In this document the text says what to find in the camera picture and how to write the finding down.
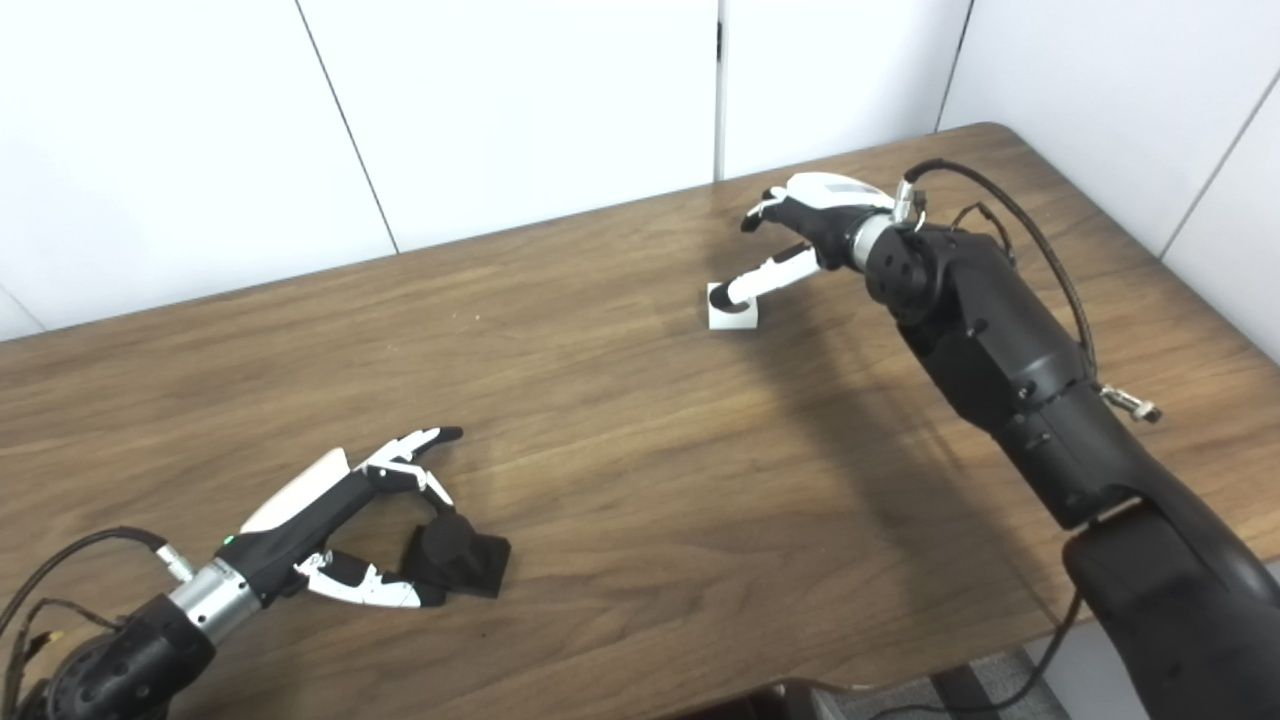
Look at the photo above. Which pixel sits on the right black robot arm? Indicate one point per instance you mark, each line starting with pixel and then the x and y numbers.
pixel 1000 340

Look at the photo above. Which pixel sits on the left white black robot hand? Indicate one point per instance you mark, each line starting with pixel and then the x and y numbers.
pixel 300 520

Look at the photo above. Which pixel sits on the black peg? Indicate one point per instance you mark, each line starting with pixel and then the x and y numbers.
pixel 470 560

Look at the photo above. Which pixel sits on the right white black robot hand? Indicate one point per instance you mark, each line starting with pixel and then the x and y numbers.
pixel 825 205

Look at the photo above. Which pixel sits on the white square piece with hole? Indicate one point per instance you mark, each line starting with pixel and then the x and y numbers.
pixel 735 318

